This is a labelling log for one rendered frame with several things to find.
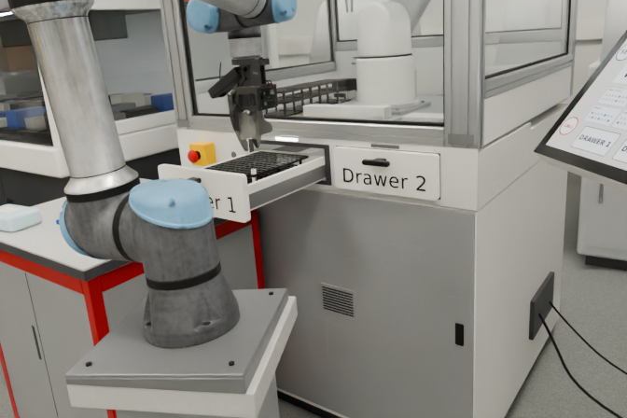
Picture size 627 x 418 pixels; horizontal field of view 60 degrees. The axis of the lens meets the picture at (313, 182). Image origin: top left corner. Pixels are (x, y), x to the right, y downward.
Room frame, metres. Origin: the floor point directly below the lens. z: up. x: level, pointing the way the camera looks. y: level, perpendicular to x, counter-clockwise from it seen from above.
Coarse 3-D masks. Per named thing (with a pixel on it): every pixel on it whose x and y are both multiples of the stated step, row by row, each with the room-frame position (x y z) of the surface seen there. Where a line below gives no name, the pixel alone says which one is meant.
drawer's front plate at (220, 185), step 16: (160, 176) 1.32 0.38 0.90; (176, 176) 1.29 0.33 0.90; (192, 176) 1.25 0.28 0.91; (208, 176) 1.22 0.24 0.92; (224, 176) 1.19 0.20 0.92; (240, 176) 1.16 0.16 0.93; (208, 192) 1.22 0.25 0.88; (224, 192) 1.19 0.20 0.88; (240, 192) 1.16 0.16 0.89; (224, 208) 1.19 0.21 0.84; (240, 208) 1.16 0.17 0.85
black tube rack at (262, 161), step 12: (252, 156) 1.49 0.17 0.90; (264, 156) 1.48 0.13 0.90; (276, 156) 1.46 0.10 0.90; (288, 156) 1.46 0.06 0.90; (300, 156) 1.44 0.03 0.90; (228, 168) 1.36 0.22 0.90; (240, 168) 1.35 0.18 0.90; (252, 168) 1.34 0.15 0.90; (264, 168) 1.34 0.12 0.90; (276, 168) 1.33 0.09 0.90; (288, 168) 1.43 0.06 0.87
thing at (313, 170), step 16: (224, 160) 1.48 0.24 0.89; (304, 160) 1.49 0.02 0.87; (320, 160) 1.42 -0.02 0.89; (272, 176) 1.26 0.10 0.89; (288, 176) 1.31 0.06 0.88; (304, 176) 1.36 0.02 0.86; (320, 176) 1.41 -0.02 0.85; (256, 192) 1.21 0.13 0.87; (272, 192) 1.26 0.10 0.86; (288, 192) 1.30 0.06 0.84; (256, 208) 1.21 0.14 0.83
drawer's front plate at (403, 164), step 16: (336, 160) 1.39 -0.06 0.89; (352, 160) 1.36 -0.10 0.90; (400, 160) 1.27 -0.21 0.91; (416, 160) 1.25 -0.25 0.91; (432, 160) 1.22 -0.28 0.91; (336, 176) 1.39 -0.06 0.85; (368, 176) 1.33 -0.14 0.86; (384, 176) 1.30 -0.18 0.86; (400, 176) 1.27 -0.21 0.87; (432, 176) 1.22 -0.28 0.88; (384, 192) 1.30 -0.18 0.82; (400, 192) 1.27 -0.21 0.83; (416, 192) 1.25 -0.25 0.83; (432, 192) 1.22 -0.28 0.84
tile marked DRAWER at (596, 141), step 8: (584, 128) 0.97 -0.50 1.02; (592, 128) 0.95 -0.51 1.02; (584, 136) 0.96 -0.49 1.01; (592, 136) 0.94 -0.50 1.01; (600, 136) 0.92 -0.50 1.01; (608, 136) 0.91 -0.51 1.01; (616, 136) 0.89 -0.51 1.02; (576, 144) 0.96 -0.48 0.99; (584, 144) 0.94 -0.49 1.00; (592, 144) 0.92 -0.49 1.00; (600, 144) 0.91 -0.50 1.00; (608, 144) 0.89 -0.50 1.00; (592, 152) 0.91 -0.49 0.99; (600, 152) 0.89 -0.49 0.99
